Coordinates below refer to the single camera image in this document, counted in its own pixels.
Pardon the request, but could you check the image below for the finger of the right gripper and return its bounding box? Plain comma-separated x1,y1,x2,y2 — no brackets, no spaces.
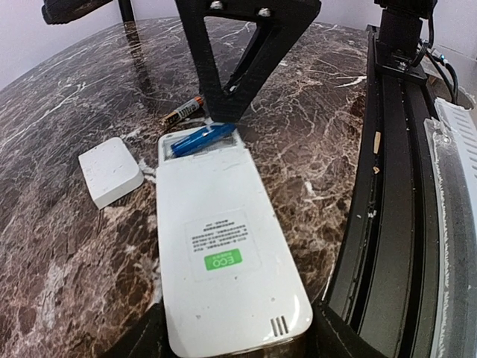
176,0,321,123

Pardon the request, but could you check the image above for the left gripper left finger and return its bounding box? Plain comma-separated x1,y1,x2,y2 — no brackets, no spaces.
101,301,168,357

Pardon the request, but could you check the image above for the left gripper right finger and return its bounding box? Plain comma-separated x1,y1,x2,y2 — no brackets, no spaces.
305,301,385,358

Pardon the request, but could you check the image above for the white remote control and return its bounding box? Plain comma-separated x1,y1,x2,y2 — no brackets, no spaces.
156,131,313,357

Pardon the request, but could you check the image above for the blue battery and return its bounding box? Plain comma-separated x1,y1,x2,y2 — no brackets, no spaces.
171,123,236,157

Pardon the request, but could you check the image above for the gold battery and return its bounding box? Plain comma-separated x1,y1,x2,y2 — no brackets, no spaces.
163,96,203,128

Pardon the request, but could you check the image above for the white battery cover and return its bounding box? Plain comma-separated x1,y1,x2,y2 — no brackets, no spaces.
78,137,144,210

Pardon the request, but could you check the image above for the black front rail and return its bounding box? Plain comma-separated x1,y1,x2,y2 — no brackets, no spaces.
316,26,439,357

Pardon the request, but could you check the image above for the left black frame post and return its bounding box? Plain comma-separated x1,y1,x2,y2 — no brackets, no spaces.
118,0,135,22

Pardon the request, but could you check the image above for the white slotted cable duct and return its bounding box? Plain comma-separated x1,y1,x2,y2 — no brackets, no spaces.
424,98,476,357

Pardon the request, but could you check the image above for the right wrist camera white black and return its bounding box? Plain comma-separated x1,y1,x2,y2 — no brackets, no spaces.
41,0,112,25

